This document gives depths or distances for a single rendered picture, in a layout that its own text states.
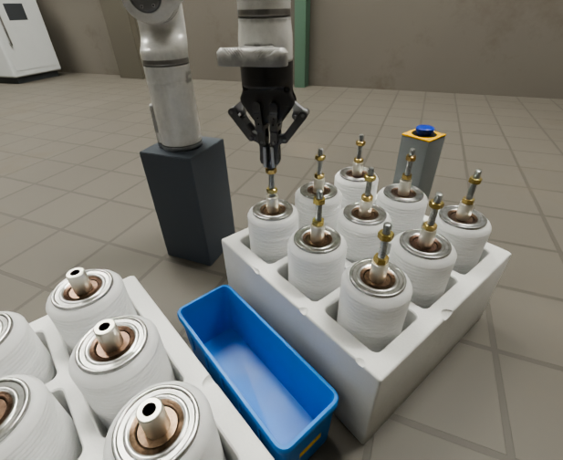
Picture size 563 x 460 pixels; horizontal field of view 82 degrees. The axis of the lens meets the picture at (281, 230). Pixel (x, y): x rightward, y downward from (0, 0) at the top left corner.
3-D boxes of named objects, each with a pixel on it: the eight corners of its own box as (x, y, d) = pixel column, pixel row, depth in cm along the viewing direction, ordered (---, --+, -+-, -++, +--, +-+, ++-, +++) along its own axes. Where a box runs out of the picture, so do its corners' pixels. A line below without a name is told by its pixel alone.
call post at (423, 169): (380, 242, 92) (401, 134, 75) (395, 233, 96) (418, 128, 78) (401, 254, 88) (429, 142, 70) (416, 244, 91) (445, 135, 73)
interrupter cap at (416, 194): (383, 202, 62) (383, 199, 61) (382, 184, 68) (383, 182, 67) (425, 205, 60) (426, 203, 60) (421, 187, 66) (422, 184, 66)
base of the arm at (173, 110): (153, 149, 74) (132, 66, 64) (178, 136, 81) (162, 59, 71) (187, 153, 71) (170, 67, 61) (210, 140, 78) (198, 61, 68)
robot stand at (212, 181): (167, 255, 90) (138, 151, 73) (196, 228, 100) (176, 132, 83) (211, 266, 85) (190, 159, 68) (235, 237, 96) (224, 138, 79)
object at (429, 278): (408, 352, 55) (434, 273, 45) (365, 317, 61) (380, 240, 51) (441, 325, 59) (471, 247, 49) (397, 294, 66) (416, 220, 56)
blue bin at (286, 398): (186, 350, 64) (173, 310, 57) (233, 321, 70) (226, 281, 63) (284, 493, 45) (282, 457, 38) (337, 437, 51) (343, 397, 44)
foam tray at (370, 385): (230, 300, 75) (220, 238, 65) (344, 236, 95) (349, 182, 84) (362, 446, 50) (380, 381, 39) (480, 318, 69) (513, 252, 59)
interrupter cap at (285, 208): (244, 213, 60) (244, 210, 59) (271, 197, 64) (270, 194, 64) (275, 227, 56) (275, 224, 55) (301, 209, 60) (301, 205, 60)
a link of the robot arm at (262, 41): (214, 67, 41) (207, 8, 37) (245, 57, 49) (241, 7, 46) (285, 69, 39) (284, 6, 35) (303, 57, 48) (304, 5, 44)
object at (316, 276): (278, 317, 62) (275, 242, 52) (308, 289, 68) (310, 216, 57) (318, 344, 57) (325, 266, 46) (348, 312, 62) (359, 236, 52)
